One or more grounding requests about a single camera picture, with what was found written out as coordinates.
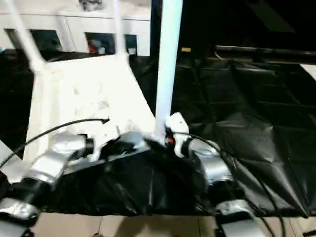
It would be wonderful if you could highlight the black work mat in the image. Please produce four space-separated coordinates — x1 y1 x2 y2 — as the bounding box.
0 48 316 218

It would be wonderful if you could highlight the long black metal bar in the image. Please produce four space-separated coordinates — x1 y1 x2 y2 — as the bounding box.
214 45 316 59

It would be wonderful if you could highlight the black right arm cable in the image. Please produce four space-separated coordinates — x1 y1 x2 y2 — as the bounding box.
182 133 287 237

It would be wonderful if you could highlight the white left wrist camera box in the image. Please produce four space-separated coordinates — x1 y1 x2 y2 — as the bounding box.
90 125 120 162

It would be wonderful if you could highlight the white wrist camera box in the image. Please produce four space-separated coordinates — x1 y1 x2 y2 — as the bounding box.
165 112 190 158
90 125 120 162

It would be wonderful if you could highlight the white plastic table top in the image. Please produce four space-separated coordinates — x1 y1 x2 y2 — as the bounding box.
9 53 158 185

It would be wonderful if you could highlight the white cabinet with glass doors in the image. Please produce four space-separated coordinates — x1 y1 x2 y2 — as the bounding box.
0 0 152 57

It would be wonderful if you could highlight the black cable bundle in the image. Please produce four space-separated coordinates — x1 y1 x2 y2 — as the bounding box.
79 0 99 12

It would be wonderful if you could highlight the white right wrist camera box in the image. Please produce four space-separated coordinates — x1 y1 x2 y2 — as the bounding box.
165 112 190 158

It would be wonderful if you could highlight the white flat sheet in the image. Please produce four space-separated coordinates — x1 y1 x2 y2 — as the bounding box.
300 65 316 81

